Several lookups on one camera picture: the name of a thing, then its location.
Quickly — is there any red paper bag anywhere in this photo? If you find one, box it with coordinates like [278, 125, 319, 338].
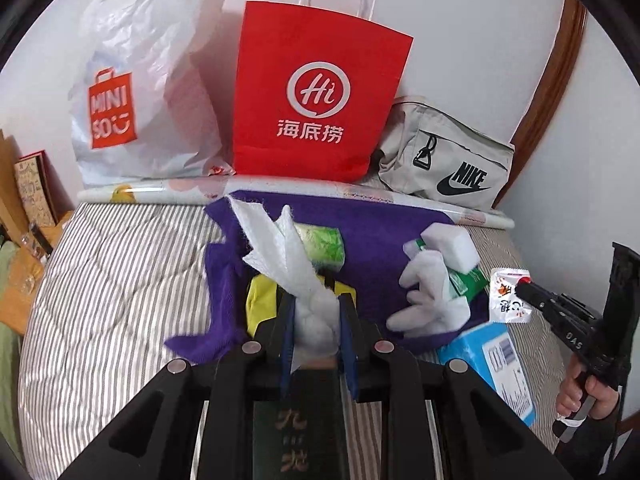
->
[232, 0, 415, 183]

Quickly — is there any rolled printed paper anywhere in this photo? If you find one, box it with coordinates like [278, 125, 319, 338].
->
[77, 175, 516, 231]

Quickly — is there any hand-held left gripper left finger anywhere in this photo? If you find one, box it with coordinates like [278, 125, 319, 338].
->
[57, 290, 301, 480]

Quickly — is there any grey sports bag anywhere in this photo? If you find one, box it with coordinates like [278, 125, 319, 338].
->
[377, 95, 516, 211]

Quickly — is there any green white packet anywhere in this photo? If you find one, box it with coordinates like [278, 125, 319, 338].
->
[402, 239, 491, 303]

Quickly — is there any white glove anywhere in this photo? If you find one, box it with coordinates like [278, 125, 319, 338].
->
[387, 250, 473, 336]

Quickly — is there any person's right forearm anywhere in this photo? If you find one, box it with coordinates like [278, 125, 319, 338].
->
[570, 400, 640, 480]

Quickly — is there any purple cloth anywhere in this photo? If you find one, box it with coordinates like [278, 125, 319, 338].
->
[165, 189, 496, 366]

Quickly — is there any small white red packet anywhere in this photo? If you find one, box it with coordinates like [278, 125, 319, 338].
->
[487, 267, 532, 325]

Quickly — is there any green bedsheet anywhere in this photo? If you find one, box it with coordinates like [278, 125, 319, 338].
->
[0, 240, 23, 461]

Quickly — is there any blue tissue pack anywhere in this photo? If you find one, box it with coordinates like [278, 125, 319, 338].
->
[435, 321, 537, 428]

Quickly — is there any patterned book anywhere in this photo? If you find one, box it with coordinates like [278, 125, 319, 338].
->
[12, 151, 58, 228]

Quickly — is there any white plastic shopping bag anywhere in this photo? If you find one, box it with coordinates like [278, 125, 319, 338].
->
[69, 0, 236, 186]

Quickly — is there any brown wooden door frame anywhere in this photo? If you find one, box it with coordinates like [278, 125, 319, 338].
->
[492, 0, 588, 211]

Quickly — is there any dark tea tin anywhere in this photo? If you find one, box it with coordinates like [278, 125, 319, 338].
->
[251, 365, 348, 480]

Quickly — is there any wooden headboard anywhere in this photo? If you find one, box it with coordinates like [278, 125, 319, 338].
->
[0, 130, 26, 246]

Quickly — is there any white tissue paper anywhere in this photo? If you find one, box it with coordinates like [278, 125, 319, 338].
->
[227, 195, 346, 376]

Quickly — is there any wooden nightstand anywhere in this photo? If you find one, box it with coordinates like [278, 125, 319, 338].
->
[0, 210, 76, 336]

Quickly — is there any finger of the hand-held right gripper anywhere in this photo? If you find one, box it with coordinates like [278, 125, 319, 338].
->
[522, 297, 576, 333]
[517, 282, 603, 321]

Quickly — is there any dark slim object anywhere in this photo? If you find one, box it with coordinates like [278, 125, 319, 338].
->
[27, 224, 55, 256]

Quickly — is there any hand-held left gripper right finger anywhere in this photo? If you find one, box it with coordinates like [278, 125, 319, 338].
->
[337, 292, 576, 480]

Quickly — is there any person's right hand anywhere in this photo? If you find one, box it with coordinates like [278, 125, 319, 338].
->
[557, 367, 623, 418]

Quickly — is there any green printed tissue pack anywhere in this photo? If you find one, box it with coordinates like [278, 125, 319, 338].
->
[292, 224, 347, 270]

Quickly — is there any grey striped mattress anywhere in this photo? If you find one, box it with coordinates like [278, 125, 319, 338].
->
[17, 200, 576, 480]

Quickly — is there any yellow black fabric pouch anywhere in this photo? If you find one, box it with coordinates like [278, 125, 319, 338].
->
[245, 275, 357, 341]

